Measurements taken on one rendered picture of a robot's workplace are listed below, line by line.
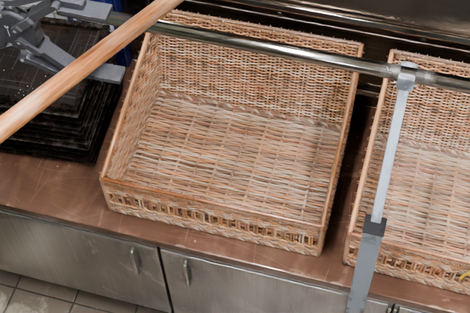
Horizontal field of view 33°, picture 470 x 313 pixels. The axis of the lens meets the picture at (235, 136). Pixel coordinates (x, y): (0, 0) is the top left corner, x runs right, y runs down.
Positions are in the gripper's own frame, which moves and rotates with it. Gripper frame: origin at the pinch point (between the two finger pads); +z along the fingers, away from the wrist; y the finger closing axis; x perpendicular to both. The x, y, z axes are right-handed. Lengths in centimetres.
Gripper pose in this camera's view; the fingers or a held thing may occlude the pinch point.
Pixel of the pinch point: (109, 45)
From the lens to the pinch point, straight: 120.0
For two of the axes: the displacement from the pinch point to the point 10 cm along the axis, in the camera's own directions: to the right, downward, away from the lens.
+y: 0.2, 5.8, 8.2
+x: -2.6, 7.9, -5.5
